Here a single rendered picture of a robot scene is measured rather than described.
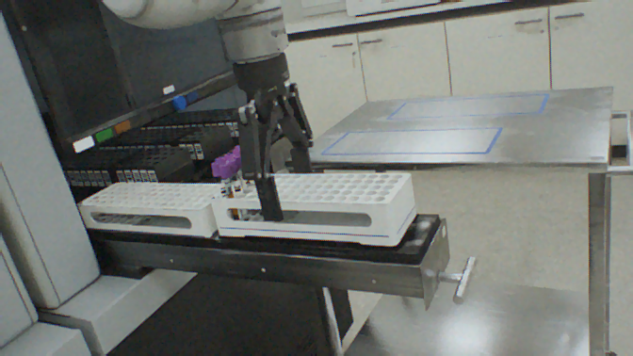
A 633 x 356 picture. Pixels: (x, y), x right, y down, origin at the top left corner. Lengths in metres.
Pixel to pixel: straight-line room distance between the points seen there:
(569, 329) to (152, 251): 0.98
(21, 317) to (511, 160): 0.83
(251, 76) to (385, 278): 0.32
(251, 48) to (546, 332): 1.02
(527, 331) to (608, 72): 1.82
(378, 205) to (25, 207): 0.56
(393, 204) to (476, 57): 2.37
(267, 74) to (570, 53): 2.38
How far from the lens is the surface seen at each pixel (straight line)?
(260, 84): 0.72
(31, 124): 0.96
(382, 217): 0.69
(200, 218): 0.86
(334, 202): 0.71
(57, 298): 1.00
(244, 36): 0.70
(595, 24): 2.94
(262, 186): 0.73
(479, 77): 3.03
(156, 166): 1.10
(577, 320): 1.47
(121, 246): 0.99
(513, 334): 1.41
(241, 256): 0.82
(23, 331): 0.98
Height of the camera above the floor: 1.17
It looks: 21 degrees down
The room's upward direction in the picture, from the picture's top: 12 degrees counter-clockwise
